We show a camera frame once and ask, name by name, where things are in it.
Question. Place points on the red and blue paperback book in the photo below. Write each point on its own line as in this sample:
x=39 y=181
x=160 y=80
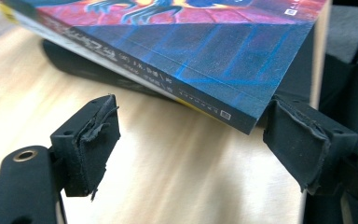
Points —
x=205 y=53

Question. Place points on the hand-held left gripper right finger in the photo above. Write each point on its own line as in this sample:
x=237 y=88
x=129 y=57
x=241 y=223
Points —
x=298 y=146

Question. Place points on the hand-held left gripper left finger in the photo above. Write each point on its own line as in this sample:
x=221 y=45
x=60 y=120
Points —
x=90 y=155

